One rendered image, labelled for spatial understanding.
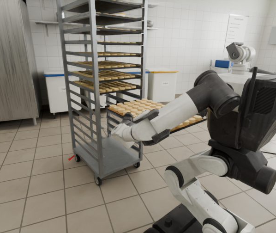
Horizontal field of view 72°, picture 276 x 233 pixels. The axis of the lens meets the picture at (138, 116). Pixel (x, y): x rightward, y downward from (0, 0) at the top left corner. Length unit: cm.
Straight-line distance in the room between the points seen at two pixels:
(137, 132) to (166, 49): 399
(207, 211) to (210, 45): 457
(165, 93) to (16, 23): 270
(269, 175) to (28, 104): 299
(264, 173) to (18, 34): 300
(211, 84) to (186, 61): 426
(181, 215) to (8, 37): 285
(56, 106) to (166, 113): 293
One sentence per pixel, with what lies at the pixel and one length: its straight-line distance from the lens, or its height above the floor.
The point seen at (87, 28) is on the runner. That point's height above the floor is 132.
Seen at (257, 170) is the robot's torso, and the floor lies 74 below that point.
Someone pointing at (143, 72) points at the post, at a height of 100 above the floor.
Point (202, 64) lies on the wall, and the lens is 528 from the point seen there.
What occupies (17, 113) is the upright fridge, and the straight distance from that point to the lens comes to 331.
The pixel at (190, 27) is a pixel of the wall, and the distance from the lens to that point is 498.
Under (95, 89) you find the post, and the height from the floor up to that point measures 91.
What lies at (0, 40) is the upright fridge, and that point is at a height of 125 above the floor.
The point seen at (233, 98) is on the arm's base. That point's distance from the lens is 69.
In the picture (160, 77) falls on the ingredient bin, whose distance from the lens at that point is 388.
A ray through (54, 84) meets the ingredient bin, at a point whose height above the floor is 60.
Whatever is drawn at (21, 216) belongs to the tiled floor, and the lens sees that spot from 183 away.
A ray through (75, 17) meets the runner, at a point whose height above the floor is 141.
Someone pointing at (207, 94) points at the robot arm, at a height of 106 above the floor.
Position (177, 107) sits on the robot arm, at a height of 101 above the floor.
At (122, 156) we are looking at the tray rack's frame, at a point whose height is 15.
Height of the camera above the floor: 121
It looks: 20 degrees down
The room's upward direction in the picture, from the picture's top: 1 degrees clockwise
